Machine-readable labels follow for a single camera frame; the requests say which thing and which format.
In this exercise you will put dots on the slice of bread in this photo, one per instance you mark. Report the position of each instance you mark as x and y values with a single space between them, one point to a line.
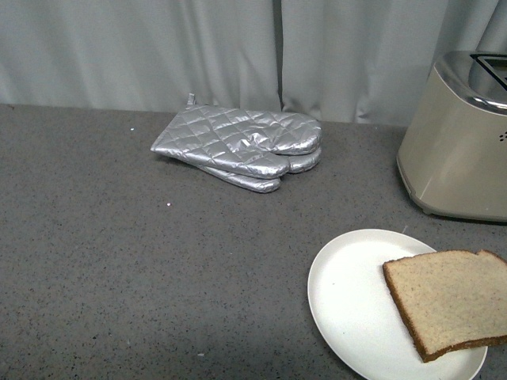
450 300

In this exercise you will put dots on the cream toaster with chrome top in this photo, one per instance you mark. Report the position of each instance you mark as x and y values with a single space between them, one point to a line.
452 159

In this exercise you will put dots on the upper silver quilted oven mitt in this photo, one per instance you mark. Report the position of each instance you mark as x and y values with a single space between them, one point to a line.
261 145

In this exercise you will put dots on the white round plate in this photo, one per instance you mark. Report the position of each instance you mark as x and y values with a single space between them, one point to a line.
356 315

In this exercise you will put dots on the grey curtain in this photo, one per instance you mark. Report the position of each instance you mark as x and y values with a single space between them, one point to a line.
346 61

